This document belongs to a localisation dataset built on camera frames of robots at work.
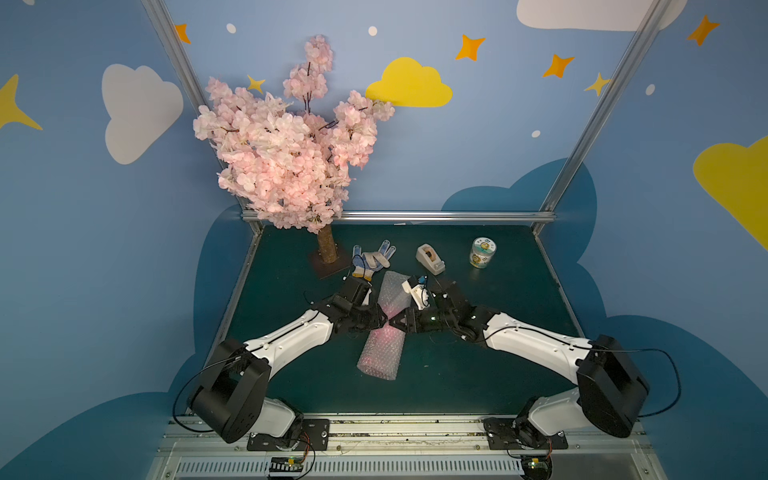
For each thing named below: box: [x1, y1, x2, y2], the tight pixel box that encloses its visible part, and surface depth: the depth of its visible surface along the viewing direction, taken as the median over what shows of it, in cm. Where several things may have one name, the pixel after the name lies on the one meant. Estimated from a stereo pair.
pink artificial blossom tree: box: [193, 34, 396, 232], surface depth 68 cm
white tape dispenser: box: [416, 243, 446, 276], surface depth 110 cm
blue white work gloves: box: [352, 240, 397, 282], surface depth 113 cm
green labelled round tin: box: [469, 236, 497, 269], surface depth 109 cm
